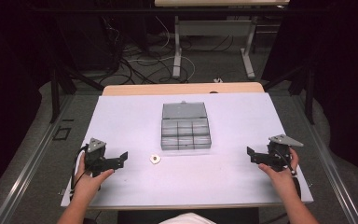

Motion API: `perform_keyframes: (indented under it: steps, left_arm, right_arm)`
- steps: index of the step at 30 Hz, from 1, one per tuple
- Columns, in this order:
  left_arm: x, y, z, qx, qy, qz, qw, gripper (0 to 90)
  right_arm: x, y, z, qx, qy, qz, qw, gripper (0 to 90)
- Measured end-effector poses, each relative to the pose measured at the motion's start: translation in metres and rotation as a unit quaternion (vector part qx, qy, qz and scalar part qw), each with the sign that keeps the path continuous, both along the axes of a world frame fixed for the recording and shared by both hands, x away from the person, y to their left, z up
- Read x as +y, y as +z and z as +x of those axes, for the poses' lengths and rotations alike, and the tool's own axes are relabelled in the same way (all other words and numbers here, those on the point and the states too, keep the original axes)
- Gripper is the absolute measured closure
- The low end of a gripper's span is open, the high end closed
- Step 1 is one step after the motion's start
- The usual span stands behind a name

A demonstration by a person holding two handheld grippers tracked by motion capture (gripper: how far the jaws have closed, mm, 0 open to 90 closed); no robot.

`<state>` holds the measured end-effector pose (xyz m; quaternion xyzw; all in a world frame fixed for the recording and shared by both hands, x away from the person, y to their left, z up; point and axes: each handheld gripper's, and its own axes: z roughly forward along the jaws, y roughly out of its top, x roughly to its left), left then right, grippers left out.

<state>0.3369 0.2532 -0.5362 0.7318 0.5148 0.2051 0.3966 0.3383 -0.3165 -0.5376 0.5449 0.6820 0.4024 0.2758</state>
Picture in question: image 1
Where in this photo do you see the white metal desk frame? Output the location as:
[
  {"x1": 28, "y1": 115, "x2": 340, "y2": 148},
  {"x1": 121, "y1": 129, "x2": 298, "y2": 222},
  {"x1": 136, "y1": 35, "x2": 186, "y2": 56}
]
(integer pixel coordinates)
[{"x1": 172, "y1": 15, "x2": 257, "y2": 80}]

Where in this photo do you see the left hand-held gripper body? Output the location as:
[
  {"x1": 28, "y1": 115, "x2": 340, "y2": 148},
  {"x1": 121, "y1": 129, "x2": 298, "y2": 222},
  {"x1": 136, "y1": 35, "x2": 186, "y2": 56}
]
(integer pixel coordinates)
[{"x1": 84, "y1": 137, "x2": 121, "y2": 178}]

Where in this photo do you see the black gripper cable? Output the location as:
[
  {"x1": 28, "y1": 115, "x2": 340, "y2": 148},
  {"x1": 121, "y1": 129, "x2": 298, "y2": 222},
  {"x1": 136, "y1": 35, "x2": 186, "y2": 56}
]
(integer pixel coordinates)
[
  {"x1": 273, "y1": 148, "x2": 303, "y2": 200},
  {"x1": 70, "y1": 144, "x2": 90, "y2": 202}
]

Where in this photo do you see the person's white clothing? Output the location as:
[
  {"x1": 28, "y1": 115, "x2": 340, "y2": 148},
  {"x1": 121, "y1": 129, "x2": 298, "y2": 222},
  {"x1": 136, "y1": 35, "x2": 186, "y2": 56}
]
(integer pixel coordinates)
[{"x1": 158, "y1": 212, "x2": 217, "y2": 224}]

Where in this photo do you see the aluminium floor rail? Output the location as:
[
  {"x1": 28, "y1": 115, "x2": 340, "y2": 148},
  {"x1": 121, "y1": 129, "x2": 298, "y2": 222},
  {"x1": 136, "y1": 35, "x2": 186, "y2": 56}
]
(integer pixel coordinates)
[
  {"x1": 292, "y1": 92, "x2": 358, "y2": 224},
  {"x1": 0, "y1": 92, "x2": 76, "y2": 224}
]

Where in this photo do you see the bundle of floor cables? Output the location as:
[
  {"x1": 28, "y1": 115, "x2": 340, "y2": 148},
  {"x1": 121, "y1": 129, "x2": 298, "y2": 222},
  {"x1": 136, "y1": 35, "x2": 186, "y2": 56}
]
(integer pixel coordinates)
[{"x1": 101, "y1": 15, "x2": 234, "y2": 86}]

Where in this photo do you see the wooden table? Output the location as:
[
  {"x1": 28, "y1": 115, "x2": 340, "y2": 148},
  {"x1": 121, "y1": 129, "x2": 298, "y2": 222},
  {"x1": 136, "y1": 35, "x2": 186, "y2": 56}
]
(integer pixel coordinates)
[{"x1": 102, "y1": 81, "x2": 266, "y2": 97}]

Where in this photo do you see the person's right hand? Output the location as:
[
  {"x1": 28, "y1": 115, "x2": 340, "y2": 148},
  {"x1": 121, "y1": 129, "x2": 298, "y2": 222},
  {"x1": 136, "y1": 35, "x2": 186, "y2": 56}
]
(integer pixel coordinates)
[{"x1": 257, "y1": 147, "x2": 300, "y2": 195}]

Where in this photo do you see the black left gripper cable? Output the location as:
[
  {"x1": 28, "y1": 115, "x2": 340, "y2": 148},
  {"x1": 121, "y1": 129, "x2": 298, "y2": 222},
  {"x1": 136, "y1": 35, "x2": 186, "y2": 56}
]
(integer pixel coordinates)
[{"x1": 70, "y1": 144, "x2": 90, "y2": 202}]

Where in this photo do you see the white table mat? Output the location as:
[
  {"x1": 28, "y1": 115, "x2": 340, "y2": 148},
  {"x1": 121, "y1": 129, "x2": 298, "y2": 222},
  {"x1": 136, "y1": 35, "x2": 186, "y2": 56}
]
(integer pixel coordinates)
[{"x1": 60, "y1": 91, "x2": 314, "y2": 209}]

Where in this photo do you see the clear plastic compartment box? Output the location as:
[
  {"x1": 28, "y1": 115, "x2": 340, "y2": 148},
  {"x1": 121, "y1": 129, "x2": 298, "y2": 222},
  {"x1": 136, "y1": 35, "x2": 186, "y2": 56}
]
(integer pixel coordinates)
[{"x1": 160, "y1": 101, "x2": 213, "y2": 151}]

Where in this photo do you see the black metal stand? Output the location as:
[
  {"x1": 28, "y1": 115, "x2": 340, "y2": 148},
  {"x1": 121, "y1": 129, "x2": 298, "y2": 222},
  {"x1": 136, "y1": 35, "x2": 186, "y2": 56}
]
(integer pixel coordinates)
[
  {"x1": 262, "y1": 60, "x2": 316, "y2": 125},
  {"x1": 49, "y1": 60, "x2": 105, "y2": 124}
]

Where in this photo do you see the light desk top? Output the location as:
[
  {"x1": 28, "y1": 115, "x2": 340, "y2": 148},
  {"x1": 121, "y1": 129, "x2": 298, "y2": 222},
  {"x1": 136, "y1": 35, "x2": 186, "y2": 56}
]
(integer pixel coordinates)
[{"x1": 154, "y1": 0, "x2": 291, "y2": 8}]

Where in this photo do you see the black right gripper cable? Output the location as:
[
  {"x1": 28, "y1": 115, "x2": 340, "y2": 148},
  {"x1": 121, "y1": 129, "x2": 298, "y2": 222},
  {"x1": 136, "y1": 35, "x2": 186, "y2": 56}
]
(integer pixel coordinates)
[{"x1": 273, "y1": 148, "x2": 303, "y2": 200}]

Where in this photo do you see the person's left hand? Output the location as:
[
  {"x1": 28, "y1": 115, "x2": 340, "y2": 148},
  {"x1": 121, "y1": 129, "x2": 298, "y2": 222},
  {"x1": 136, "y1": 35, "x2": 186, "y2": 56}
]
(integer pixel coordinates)
[{"x1": 74, "y1": 152, "x2": 116, "y2": 202}]

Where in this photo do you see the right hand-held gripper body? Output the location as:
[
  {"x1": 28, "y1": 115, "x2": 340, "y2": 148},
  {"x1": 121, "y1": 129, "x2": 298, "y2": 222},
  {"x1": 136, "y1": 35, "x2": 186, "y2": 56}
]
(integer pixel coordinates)
[{"x1": 266, "y1": 133, "x2": 305, "y2": 173}]

